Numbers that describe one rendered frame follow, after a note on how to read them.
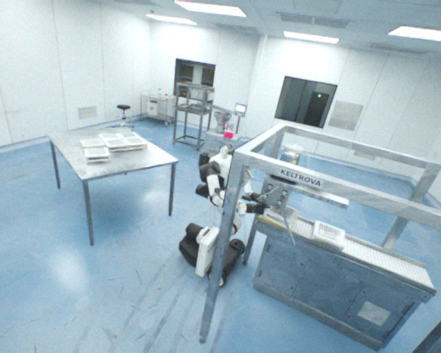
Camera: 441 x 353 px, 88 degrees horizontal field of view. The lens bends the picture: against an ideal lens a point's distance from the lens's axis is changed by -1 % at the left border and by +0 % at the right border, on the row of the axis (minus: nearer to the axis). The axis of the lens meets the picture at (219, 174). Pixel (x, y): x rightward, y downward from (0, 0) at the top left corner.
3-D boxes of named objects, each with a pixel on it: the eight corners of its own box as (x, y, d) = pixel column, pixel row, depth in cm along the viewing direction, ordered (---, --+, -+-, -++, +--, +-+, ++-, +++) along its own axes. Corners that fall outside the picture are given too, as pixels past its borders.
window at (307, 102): (274, 118, 675) (284, 75, 625) (274, 118, 676) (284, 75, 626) (323, 128, 643) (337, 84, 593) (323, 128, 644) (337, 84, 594)
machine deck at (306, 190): (263, 181, 184) (264, 176, 182) (275, 167, 215) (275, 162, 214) (346, 209, 162) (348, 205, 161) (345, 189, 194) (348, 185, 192)
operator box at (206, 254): (195, 273, 141) (199, 241, 130) (208, 257, 155) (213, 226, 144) (203, 278, 139) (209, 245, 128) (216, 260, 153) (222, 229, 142)
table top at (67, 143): (46, 134, 307) (45, 132, 305) (126, 129, 381) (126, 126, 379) (81, 182, 216) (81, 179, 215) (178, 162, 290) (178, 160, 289)
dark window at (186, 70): (173, 95, 750) (176, 57, 703) (173, 95, 751) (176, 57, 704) (210, 103, 720) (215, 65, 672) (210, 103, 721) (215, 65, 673)
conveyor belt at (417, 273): (255, 223, 207) (256, 219, 204) (262, 210, 228) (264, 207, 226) (434, 298, 160) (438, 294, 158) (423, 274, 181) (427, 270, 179)
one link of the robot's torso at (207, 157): (192, 185, 219) (196, 151, 204) (209, 173, 248) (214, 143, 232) (219, 196, 209) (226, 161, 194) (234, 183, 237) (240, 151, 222)
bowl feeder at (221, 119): (209, 131, 467) (212, 112, 451) (214, 128, 499) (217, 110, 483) (231, 137, 456) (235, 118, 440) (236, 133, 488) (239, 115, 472)
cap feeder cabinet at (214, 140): (201, 167, 487) (205, 132, 454) (209, 159, 536) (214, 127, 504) (228, 175, 472) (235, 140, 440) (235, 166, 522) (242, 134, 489)
